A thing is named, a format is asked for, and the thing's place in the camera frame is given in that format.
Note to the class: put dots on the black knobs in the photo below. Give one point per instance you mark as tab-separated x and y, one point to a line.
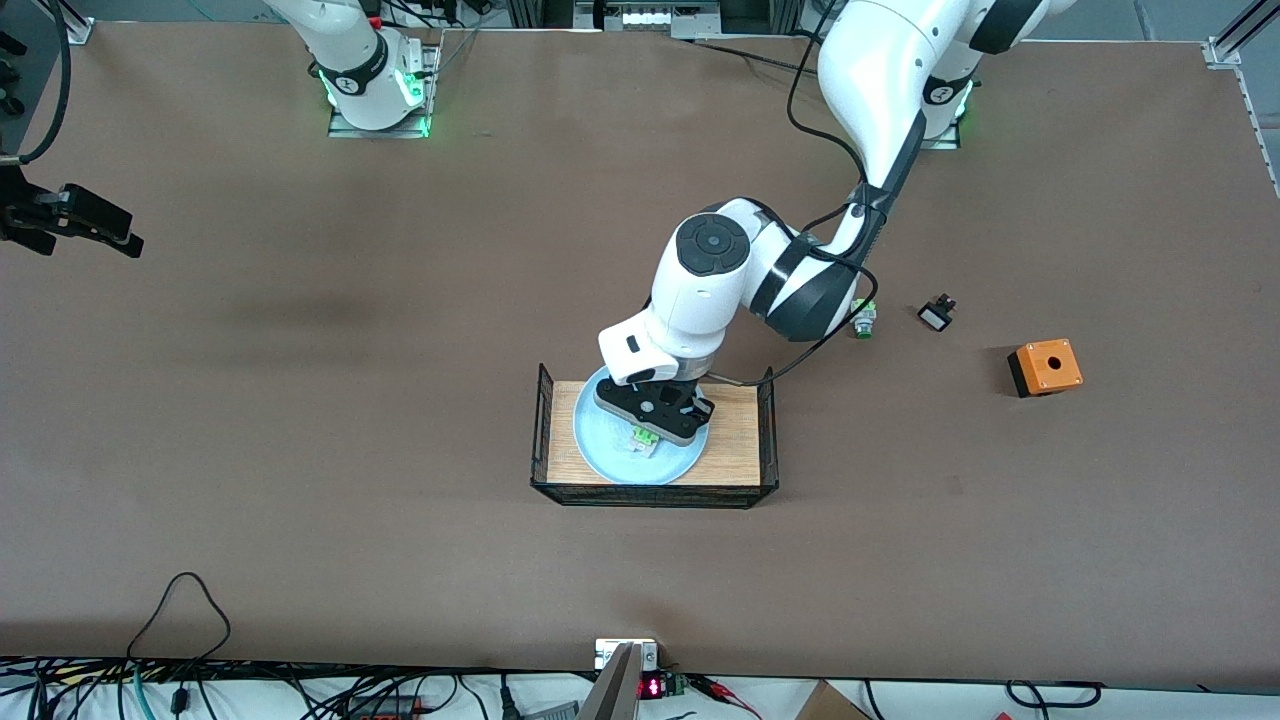
8	45

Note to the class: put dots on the light blue plate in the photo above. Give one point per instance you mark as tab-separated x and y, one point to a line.
600	450

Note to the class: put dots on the red digit display board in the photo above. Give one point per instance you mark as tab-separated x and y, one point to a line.
652	688

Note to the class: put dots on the red clip lead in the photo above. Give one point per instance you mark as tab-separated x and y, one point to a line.
715	686

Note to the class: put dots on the aluminium edge rail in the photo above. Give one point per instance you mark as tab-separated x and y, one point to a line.
1262	130

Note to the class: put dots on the red push button switch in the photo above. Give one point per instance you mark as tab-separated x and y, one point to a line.
645	438

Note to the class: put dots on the metal corner bracket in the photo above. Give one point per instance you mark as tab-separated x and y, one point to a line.
1222	52
78	32

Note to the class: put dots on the grey metal bar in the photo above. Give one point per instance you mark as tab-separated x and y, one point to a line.
610	695

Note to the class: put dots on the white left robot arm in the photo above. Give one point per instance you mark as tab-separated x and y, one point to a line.
880	70

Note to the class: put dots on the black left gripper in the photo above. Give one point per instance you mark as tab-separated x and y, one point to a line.
690	396

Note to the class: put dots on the black square white-faced button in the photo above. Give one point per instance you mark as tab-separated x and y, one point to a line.
936	315

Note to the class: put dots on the brown cardboard piece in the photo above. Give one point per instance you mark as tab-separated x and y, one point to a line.
825	705

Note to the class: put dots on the aluminium frame with light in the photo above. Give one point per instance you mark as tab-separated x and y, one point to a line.
650	18

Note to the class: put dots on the green push button switch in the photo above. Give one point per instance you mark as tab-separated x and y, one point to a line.
866	322

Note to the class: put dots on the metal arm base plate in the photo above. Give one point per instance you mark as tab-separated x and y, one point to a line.
428	70
945	143

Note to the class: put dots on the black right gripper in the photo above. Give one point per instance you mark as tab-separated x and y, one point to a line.
30	215

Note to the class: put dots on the orange button enclosure box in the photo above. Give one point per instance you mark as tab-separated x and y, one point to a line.
1046	367

